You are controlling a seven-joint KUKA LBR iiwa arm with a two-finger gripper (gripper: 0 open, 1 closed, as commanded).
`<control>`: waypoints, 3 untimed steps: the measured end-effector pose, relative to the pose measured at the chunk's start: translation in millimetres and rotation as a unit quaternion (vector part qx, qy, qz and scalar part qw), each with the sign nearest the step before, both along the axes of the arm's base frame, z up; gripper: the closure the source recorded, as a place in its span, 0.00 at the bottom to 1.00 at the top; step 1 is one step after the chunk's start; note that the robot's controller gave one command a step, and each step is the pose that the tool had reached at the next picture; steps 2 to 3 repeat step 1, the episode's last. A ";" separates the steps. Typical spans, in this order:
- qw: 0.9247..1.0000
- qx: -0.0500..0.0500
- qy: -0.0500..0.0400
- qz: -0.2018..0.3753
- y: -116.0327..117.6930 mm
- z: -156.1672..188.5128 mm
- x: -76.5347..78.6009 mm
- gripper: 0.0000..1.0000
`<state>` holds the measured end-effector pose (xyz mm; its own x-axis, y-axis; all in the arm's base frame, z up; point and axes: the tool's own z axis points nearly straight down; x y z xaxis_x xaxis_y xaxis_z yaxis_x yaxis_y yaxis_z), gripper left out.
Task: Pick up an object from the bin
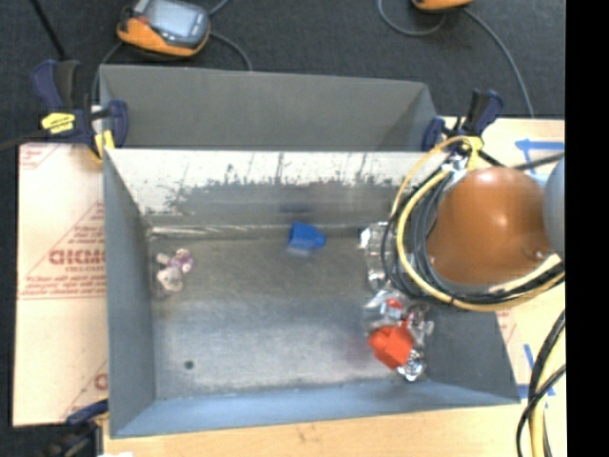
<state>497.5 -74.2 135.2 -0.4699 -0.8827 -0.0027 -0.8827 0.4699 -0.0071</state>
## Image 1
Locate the pink and purple toy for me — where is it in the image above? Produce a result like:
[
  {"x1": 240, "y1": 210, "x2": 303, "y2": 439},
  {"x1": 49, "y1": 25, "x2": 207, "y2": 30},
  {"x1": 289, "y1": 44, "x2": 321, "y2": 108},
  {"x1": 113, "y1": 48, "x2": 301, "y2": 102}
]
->
[{"x1": 155, "y1": 248, "x2": 195, "y2": 295}]

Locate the grey metal bin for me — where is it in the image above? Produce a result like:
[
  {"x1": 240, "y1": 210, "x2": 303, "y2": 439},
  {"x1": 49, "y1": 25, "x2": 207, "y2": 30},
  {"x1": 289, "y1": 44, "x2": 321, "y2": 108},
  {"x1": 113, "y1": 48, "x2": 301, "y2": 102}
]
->
[{"x1": 98, "y1": 63, "x2": 521, "y2": 440}]

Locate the brown cardboard board red print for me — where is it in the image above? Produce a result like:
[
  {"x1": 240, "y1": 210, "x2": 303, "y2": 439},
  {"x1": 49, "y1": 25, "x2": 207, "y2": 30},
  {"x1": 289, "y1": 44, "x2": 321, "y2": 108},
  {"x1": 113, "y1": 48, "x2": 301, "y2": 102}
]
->
[{"x1": 11, "y1": 141, "x2": 110, "y2": 428}]

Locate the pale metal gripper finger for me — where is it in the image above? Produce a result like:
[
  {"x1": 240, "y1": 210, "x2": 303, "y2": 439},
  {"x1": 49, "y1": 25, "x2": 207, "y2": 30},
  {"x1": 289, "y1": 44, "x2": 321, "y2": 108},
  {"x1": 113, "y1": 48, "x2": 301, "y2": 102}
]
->
[
  {"x1": 404, "y1": 304, "x2": 436, "y2": 348},
  {"x1": 398, "y1": 348, "x2": 428, "y2": 384}
]

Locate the red block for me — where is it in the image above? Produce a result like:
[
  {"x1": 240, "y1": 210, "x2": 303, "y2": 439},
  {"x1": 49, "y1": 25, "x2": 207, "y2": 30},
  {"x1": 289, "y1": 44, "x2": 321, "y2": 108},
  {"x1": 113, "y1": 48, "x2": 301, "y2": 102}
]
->
[{"x1": 367, "y1": 325, "x2": 416, "y2": 371}]

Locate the blue block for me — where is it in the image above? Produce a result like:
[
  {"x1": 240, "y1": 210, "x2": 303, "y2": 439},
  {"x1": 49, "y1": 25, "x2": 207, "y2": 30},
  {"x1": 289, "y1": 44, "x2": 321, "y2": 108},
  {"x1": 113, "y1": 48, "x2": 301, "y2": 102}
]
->
[{"x1": 285, "y1": 221, "x2": 328, "y2": 257}]

